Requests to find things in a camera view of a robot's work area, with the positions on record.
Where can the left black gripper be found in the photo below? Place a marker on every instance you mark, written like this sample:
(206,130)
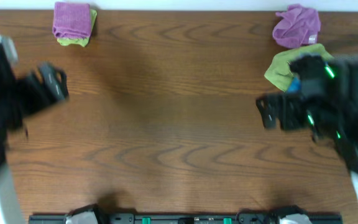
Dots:
(58,78)

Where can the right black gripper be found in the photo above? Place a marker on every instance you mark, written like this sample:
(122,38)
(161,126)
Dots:
(287,103)

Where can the purple microfiber cloth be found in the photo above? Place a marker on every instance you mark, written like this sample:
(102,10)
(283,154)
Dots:
(71,20)

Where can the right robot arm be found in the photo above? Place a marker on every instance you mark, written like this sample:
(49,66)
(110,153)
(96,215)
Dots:
(346,148)

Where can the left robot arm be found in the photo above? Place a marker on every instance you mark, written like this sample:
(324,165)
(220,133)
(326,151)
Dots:
(10,211)

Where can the blue cloth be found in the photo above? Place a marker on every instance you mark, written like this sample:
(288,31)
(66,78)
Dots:
(295,85)

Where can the olive green cloth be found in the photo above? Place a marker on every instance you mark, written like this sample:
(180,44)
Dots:
(279,73)

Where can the folded green cloth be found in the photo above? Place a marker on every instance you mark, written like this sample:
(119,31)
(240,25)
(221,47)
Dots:
(80,41)

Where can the crumpled purple cloth top right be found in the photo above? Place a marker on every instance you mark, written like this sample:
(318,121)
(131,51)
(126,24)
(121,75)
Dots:
(298,26)

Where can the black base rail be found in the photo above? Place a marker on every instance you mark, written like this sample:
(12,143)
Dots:
(128,218)

